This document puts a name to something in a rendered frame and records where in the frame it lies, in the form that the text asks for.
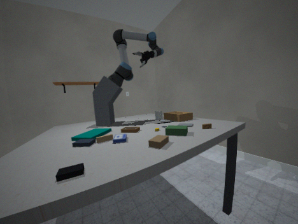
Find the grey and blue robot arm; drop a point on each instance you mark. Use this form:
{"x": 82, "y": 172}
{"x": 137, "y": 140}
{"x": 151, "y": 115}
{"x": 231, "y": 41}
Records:
{"x": 124, "y": 68}

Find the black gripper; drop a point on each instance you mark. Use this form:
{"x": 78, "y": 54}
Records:
{"x": 146, "y": 56}

